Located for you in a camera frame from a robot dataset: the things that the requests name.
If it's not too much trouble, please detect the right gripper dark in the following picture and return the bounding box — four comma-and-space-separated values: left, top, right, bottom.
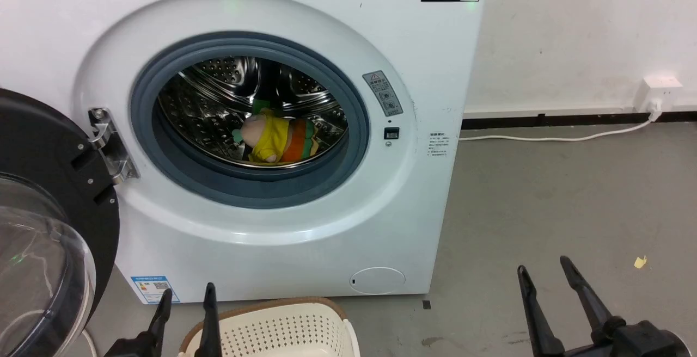
517, 256, 694, 357

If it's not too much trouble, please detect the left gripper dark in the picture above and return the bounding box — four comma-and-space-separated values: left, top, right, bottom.
103, 283, 223, 357

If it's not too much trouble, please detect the cream perforated laundry basket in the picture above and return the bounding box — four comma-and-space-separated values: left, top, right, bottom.
179, 297, 361, 357

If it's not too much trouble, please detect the white washing machine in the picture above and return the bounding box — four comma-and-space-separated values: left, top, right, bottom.
0, 0, 492, 306

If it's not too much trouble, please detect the yellow orange plush doll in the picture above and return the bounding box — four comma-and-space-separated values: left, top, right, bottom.
233, 99, 321, 166

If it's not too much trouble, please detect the blue energy label sticker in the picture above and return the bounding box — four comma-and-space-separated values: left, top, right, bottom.
131, 275, 181, 304

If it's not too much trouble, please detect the grey rubber door gasket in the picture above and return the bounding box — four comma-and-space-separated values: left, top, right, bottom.
130, 32, 371, 210

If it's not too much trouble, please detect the black baseboard strip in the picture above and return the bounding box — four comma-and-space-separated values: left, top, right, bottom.
462, 111, 697, 130

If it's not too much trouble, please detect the metal door hinge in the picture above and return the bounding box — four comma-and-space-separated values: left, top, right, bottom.
87, 107, 140, 184

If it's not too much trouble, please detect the round white filter cover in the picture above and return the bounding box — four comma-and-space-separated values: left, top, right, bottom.
349, 267, 406, 296

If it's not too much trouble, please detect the small printed text label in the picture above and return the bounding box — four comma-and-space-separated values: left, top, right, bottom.
427, 132, 450, 157

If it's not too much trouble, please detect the perforated steel washer drum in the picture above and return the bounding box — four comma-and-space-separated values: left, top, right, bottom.
157, 56, 349, 170

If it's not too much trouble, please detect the black washer door, clear glass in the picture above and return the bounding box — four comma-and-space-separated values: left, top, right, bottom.
0, 88, 121, 357

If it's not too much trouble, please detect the grey warning sticker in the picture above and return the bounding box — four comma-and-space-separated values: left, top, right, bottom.
363, 70, 404, 117

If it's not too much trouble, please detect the thin white hose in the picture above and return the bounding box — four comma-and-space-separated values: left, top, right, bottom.
81, 329, 99, 357

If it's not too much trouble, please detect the white power cable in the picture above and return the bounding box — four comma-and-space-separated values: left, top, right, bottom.
459, 113, 661, 143

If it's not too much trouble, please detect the white wall socket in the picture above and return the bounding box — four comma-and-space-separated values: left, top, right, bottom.
634, 76, 683, 114

